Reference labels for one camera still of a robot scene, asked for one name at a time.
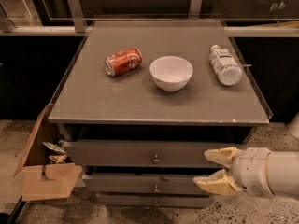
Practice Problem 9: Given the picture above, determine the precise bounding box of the white bowl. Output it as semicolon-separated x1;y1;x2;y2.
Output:
149;56;193;92

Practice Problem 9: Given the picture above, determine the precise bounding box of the grey top drawer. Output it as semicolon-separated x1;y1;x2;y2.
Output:
64;140;247;168

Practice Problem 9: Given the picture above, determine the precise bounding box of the red soda can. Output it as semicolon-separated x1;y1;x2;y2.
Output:
104;49;142;77

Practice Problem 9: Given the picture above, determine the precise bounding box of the metal bracket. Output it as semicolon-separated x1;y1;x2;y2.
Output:
67;0;87;33
188;0;203;19

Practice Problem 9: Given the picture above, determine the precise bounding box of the grey drawer cabinet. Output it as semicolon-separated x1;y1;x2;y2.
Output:
49;20;271;207

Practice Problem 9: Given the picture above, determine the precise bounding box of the clear acrylic guard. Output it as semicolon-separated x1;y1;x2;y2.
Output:
46;13;274;120

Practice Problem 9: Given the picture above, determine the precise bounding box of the crumpled tan paper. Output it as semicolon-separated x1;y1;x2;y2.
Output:
49;155;68;164

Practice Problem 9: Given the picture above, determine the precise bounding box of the grey drawer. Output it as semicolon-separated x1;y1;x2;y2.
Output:
96;193;213;208
82;173;208;195
64;140;247;168

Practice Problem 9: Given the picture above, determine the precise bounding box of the clear plastic water bottle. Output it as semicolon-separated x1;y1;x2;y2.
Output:
209;45;242;86

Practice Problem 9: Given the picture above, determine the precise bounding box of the right metal bracket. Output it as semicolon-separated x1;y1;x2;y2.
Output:
188;0;203;19

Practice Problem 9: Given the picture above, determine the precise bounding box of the crumpled green wrapper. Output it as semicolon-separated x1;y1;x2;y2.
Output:
43;140;65;155

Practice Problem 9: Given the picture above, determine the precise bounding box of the grey bottom drawer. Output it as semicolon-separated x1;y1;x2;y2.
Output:
96;193;213;208

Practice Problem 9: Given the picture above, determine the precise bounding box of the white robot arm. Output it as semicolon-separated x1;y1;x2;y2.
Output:
193;147;299;198

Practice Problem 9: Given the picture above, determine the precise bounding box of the grey middle drawer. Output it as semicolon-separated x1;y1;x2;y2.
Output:
82;173;208;195

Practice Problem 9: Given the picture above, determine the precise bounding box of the cardboard box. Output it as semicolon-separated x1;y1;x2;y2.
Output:
14;107;82;201

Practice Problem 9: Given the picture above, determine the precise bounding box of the left metal bracket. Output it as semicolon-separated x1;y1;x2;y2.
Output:
67;0;87;33

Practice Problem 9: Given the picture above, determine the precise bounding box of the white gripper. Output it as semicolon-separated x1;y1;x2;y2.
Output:
193;147;272;197

